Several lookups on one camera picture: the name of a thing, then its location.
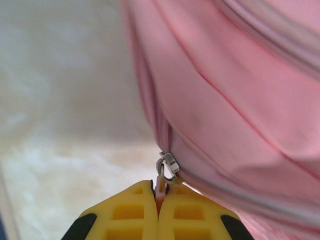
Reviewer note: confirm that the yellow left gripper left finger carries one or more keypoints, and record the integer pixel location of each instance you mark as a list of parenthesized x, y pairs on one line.
[(130, 220)]

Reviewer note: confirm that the pink backpack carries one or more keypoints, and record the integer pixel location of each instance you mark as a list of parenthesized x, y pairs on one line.
[(225, 100)]

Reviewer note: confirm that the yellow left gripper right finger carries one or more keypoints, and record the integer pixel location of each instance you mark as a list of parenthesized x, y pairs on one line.
[(195, 220)]

